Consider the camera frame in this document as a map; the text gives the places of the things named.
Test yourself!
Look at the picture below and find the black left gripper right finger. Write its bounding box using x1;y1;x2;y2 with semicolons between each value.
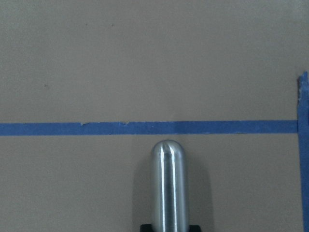
189;225;201;232

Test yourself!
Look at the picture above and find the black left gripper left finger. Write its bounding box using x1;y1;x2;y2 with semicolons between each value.
140;224;153;232

